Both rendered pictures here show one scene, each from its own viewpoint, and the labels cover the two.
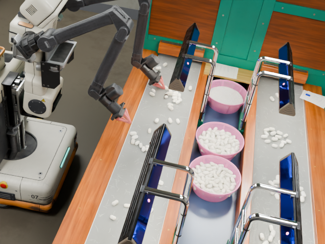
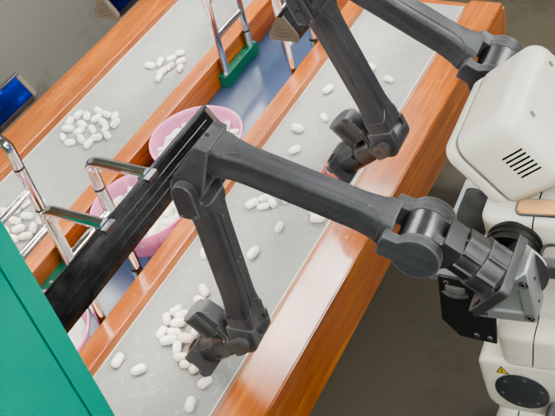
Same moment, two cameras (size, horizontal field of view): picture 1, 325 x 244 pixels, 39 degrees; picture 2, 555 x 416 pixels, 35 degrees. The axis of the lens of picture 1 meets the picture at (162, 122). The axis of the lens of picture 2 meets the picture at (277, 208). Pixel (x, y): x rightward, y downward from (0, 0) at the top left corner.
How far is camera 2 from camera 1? 324 cm
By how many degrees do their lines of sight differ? 92
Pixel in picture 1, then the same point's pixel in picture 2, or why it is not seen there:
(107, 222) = (398, 76)
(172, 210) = (294, 83)
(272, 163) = (74, 171)
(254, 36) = not seen: outside the picture
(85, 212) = (431, 75)
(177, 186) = (271, 115)
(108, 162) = not seen: hidden behind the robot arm
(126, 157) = not seen: hidden behind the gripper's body
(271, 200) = (127, 115)
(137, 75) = (249, 398)
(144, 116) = (275, 270)
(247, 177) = (142, 134)
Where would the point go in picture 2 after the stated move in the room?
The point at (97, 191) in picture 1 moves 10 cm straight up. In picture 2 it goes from (408, 103) to (404, 73)
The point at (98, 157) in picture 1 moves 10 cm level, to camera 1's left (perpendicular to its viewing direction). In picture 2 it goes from (399, 158) to (438, 163)
